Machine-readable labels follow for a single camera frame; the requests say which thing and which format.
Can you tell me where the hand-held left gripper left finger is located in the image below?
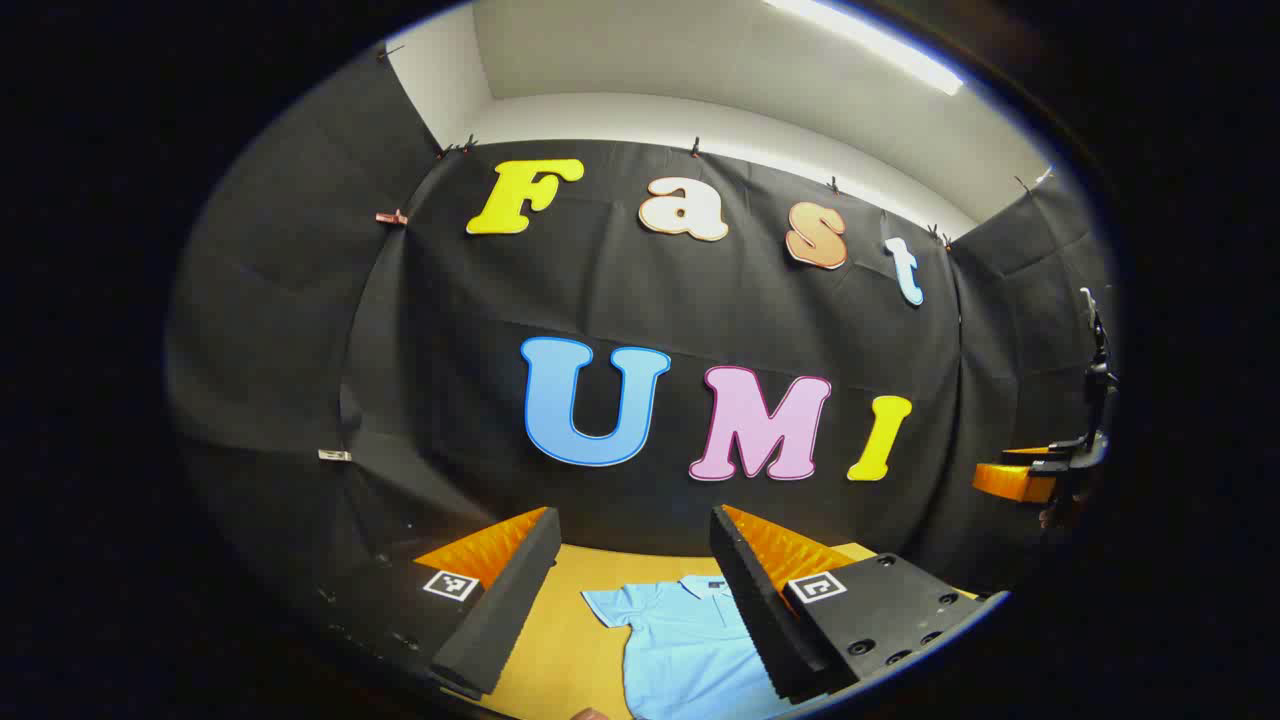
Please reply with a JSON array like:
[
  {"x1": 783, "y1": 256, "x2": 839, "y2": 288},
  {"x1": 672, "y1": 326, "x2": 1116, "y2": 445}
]
[{"x1": 300, "y1": 505, "x2": 563, "y2": 701}]

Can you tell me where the light blue T-shirt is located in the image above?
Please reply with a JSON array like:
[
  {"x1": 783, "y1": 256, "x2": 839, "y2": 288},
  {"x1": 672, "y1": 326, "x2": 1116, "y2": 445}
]
[{"x1": 582, "y1": 574, "x2": 801, "y2": 720}]

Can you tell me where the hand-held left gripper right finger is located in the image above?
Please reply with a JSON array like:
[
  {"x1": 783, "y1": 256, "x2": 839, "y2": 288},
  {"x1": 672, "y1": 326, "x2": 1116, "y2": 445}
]
[{"x1": 708, "y1": 503, "x2": 1009, "y2": 706}]

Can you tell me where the black backdrop cloth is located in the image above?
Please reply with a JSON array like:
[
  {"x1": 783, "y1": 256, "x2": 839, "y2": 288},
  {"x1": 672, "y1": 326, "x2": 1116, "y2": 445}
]
[{"x1": 165, "y1": 40, "x2": 1121, "y2": 601}]

